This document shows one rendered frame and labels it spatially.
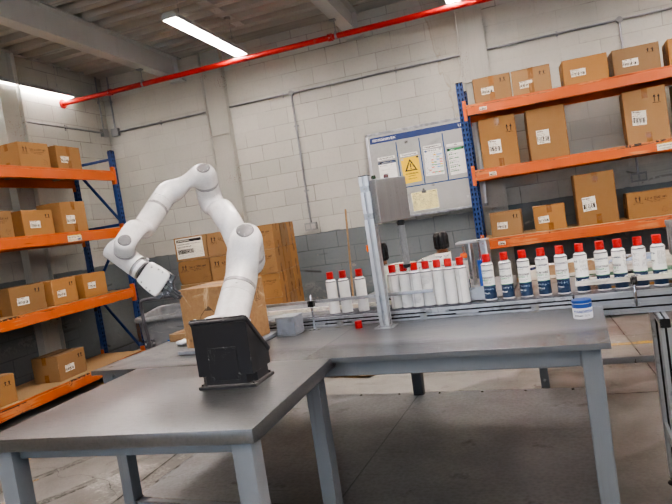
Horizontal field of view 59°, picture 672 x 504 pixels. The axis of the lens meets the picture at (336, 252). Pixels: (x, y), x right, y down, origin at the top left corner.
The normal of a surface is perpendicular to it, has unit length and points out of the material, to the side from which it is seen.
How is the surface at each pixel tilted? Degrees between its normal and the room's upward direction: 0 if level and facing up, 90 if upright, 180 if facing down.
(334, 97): 90
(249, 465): 90
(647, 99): 90
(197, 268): 90
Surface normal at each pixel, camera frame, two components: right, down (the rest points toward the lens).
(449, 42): -0.29, 0.09
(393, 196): 0.54, -0.04
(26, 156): 0.92, -0.11
